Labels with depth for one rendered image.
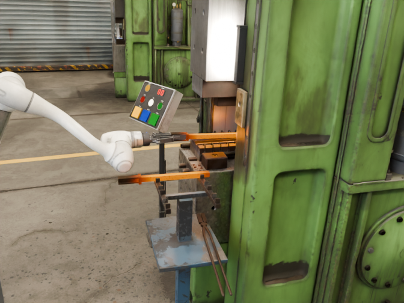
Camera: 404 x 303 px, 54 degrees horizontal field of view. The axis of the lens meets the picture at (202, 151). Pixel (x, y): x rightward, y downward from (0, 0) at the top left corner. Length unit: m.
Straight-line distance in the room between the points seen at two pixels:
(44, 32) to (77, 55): 0.86
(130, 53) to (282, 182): 5.25
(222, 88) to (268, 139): 0.43
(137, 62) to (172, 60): 0.60
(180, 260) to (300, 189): 0.72
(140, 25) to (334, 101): 5.34
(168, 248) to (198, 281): 0.63
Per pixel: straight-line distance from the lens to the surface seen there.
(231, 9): 1.99
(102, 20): 9.97
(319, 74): 1.90
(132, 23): 6.93
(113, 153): 1.93
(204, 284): 2.44
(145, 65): 7.03
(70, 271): 2.93
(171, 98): 2.53
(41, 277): 2.93
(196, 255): 1.79
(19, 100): 1.95
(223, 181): 2.10
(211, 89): 2.06
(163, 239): 1.88
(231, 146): 2.20
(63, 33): 9.91
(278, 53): 1.72
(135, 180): 1.84
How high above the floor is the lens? 1.76
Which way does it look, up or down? 21 degrees down
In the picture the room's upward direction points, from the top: 2 degrees clockwise
